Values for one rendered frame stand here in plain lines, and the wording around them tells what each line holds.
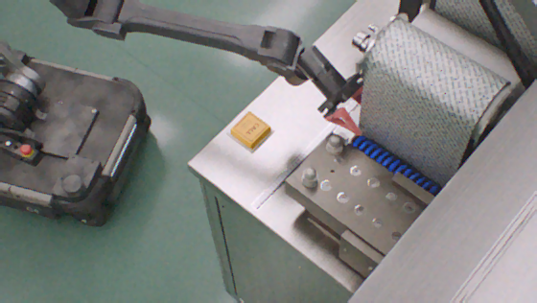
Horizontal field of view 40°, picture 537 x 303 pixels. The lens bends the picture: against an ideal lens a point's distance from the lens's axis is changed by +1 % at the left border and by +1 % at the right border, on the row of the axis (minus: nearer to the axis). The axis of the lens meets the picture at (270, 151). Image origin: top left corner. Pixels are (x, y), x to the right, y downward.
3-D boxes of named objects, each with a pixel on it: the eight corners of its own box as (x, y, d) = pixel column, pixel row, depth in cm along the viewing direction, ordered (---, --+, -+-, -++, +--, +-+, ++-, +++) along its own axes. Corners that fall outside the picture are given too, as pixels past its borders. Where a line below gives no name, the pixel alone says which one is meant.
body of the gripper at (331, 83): (321, 116, 154) (298, 90, 154) (351, 85, 158) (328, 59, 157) (334, 108, 148) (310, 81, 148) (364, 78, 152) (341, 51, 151)
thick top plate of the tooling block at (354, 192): (331, 145, 164) (332, 130, 158) (485, 252, 149) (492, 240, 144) (285, 194, 158) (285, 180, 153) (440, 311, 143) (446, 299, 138)
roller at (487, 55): (426, 35, 160) (434, -3, 150) (529, 96, 151) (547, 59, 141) (393, 70, 156) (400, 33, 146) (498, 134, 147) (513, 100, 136)
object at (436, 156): (359, 130, 159) (364, 80, 144) (449, 192, 151) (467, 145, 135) (357, 132, 159) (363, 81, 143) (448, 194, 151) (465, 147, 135)
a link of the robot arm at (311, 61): (296, 54, 148) (315, 37, 150) (285, 63, 155) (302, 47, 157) (319, 80, 149) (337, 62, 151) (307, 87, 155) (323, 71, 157)
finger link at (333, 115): (346, 144, 155) (316, 111, 154) (366, 123, 158) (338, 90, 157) (361, 138, 149) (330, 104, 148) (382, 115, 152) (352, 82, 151)
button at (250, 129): (249, 115, 177) (248, 109, 175) (271, 130, 174) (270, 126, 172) (230, 134, 174) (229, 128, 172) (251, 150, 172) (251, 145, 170)
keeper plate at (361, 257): (343, 250, 157) (346, 228, 147) (382, 279, 153) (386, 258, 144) (337, 258, 156) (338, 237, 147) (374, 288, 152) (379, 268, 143)
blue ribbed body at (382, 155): (361, 138, 160) (361, 129, 157) (443, 195, 152) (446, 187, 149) (351, 149, 158) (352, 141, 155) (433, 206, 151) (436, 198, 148)
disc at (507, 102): (508, 112, 142) (529, 64, 129) (511, 113, 142) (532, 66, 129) (465, 163, 137) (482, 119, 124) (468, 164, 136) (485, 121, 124)
